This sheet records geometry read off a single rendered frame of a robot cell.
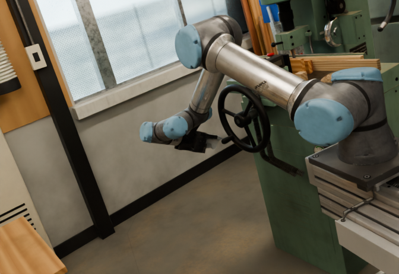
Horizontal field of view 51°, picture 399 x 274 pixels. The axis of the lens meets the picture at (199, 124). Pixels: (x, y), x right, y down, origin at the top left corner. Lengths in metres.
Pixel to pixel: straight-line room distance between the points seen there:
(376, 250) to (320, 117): 0.31
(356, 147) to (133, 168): 2.02
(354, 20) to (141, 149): 1.70
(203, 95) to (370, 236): 0.71
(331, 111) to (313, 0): 0.95
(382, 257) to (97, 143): 2.09
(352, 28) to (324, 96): 0.87
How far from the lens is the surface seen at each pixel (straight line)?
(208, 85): 1.40
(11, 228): 2.19
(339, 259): 1.98
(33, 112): 2.61
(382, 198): 1.13
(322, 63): 1.75
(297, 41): 1.81
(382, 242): 1.02
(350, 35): 1.84
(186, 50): 1.17
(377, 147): 1.13
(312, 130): 0.99
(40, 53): 2.52
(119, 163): 2.87
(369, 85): 1.08
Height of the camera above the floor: 1.34
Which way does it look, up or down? 18 degrees down
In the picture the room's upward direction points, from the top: 16 degrees counter-clockwise
